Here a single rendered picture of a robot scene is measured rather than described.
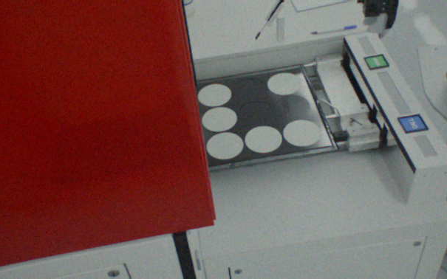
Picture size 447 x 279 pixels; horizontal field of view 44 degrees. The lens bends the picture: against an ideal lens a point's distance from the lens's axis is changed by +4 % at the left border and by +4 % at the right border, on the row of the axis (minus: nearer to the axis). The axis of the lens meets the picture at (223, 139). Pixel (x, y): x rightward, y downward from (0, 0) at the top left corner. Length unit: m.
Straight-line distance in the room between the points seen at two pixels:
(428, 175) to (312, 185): 0.28
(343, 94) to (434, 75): 0.32
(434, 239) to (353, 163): 0.27
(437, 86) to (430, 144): 0.41
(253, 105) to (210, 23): 0.36
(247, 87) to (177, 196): 0.86
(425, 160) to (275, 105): 0.45
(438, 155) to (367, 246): 0.28
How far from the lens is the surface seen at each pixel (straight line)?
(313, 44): 1.71
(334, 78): 1.69
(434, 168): 1.37
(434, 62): 1.88
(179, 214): 0.85
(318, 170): 1.49
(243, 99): 1.59
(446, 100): 1.75
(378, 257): 1.50
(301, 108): 1.55
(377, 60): 1.63
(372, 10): 1.47
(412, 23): 3.52
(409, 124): 1.44
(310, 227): 1.38
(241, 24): 1.78
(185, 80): 0.66
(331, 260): 1.46
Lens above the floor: 1.95
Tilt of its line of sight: 46 degrees down
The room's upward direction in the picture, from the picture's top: 7 degrees counter-clockwise
